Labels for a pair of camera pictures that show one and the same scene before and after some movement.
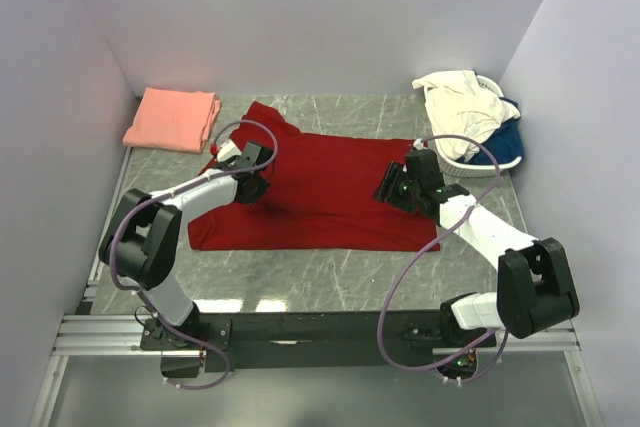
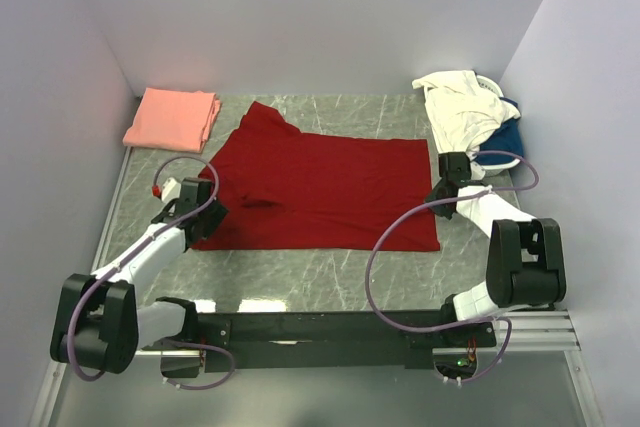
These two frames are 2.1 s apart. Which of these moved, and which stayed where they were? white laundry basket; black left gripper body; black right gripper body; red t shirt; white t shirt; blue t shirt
Moved: black right gripper body; black left gripper body
Stayed: white laundry basket; blue t shirt; white t shirt; red t shirt
